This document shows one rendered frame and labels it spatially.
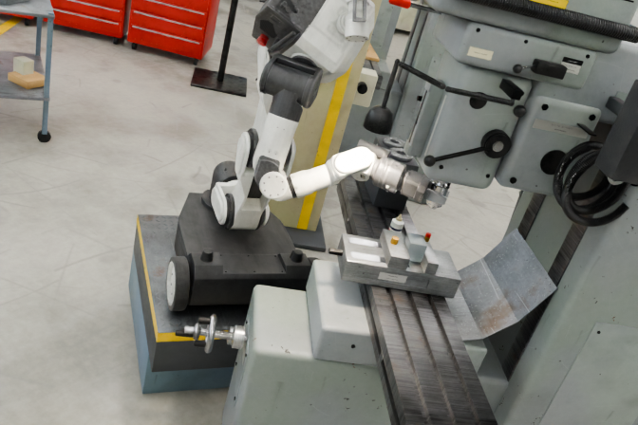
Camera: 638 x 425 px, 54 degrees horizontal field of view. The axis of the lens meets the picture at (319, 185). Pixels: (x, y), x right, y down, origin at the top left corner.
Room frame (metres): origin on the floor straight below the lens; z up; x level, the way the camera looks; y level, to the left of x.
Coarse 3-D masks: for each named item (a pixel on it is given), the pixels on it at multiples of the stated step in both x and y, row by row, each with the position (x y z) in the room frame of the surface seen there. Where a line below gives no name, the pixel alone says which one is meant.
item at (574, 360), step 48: (528, 192) 1.88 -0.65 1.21; (576, 192) 1.65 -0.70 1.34; (528, 240) 1.76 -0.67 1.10; (576, 240) 1.55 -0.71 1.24; (624, 240) 1.48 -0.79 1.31; (576, 288) 1.48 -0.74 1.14; (624, 288) 1.49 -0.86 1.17; (528, 336) 1.55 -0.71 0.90; (576, 336) 1.48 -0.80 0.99; (624, 336) 1.50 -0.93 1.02; (528, 384) 1.47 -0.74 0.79; (576, 384) 1.49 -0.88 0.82; (624, 384) 1.52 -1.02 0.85
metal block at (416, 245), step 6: (408, 234) 1.65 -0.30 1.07; (414, 234) 1.66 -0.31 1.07; (408, 240) 1.62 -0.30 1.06; (414, 240) 1.62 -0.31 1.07; (420, 240) 1.63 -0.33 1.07; (408, 246) 1.61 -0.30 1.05; (414, 246) 1.60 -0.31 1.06; (420, 246) 1.61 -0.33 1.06; (426, 246) 1.61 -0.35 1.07; (408, 252) 1.60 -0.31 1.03; (414, 252) 1.61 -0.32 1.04; (420, 252) 1.61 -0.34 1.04; (414, 258) 1.61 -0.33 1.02; (420, 258) 1.61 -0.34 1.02
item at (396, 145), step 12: (384, 144) 2.18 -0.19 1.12; (396, 144) 2.18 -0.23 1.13; (396, 156) 2.07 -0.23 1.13; (408, 156) 2.11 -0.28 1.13; (408, 168) 2.06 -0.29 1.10; (372, 192) 2.09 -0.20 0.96; (384, 192) 2.05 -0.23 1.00; (396, 192) 2.06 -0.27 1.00; (372, 204) 2.05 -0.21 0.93; (384, 204) 2.05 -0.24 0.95; (396, 204) 2.06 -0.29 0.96
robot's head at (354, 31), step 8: (352, 0) 1.73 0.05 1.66; (360, 0) 1.73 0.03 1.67; (368, 0) 1.75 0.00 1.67; (352, 8) 1.72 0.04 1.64; (360, 8) 1.72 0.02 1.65; (344, 16) 1.76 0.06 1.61; (360, 16) 1.71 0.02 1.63; (344, 24) 1.75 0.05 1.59; (352, 24) 1.69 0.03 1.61; (360, 24) 1.69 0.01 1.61; (368, 24) 1.72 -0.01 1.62; (344, 32) 1.76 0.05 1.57; (352, 32) 1.68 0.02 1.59; (360, 32) 1.68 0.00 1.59; (368, 32) 1.71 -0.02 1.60; (352, 40) 1.72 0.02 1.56; (360, 40) 1.72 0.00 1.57
